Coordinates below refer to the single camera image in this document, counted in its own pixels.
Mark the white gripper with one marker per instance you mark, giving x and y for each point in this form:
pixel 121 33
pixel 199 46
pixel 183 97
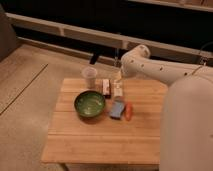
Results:
pixel 119 75

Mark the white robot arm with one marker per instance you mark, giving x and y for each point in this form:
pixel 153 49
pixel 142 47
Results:
pixel 186 131

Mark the green ceramic bowl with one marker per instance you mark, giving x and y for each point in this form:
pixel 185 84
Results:
pixel 89 104

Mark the brown white snack box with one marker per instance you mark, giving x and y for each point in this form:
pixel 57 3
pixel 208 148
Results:
pixel 106 88

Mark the clear plastic cup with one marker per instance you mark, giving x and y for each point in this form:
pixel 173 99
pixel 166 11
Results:
pixel 89 74

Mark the blue sponge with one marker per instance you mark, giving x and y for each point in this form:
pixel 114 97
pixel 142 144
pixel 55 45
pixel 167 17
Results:
pixel 117 109

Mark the orange carrot toy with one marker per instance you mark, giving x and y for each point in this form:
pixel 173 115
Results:
pixel 128 111

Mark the wooden table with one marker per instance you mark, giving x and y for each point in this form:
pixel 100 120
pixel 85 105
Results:
pixel 103 140

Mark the white shelf rail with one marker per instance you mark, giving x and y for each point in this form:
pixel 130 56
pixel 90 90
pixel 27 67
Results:
pixel 101 38

